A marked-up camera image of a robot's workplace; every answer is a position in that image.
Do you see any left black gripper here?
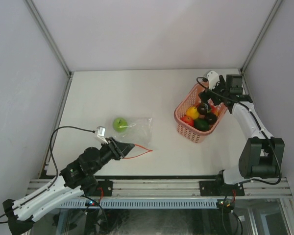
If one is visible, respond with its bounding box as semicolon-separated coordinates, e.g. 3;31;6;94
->
90;137;134;174

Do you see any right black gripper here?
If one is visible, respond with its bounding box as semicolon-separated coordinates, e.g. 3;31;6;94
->
198;76;228;111

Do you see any black fake fruit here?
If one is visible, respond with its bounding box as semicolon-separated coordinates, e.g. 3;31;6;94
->
204;113;218;125
197;103;210;115

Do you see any red yellow fake peach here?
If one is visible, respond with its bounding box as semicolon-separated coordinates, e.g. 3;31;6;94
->
211;105;219;117

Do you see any yellow fake pear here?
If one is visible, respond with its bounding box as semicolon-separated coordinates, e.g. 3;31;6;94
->
186;106;199;120

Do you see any clear zip top bag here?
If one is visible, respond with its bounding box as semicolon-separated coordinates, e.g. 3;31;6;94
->
114;117;153;159

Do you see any light green fake apple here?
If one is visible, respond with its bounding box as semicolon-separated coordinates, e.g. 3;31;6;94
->
112;117;128;133

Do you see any red fake apple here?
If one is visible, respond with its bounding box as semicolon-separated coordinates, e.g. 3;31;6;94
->
181;115;194;127

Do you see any dark green fake fruit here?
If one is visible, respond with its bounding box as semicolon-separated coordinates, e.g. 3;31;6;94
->
194;118;210;132

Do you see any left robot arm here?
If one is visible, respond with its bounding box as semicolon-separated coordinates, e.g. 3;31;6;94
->
2;137;135;235

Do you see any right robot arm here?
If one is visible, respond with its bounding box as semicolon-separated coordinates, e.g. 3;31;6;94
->
196;70;285;195

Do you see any pink plastic basket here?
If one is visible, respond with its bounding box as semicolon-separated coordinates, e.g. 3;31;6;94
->
173;84;227;143

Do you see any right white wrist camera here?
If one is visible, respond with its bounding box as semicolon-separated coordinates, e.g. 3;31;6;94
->
204;70;220;90

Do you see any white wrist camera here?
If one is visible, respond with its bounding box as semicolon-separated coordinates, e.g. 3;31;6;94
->
204;70;220;90
94;126;108;144

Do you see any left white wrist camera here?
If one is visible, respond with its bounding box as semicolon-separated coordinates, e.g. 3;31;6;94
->
94;126;108;144

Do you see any aluminium front rail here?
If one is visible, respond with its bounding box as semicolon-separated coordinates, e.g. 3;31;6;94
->
28;177;294;199

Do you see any left black camera cable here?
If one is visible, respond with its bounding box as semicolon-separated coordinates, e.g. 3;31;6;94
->
49;126;97;182

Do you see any grey slotted cable duct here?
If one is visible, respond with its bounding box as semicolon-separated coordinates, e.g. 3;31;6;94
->
58;198;218;209

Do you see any right aluminium frame post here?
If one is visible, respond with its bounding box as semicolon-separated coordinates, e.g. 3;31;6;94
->
240;0;284;74

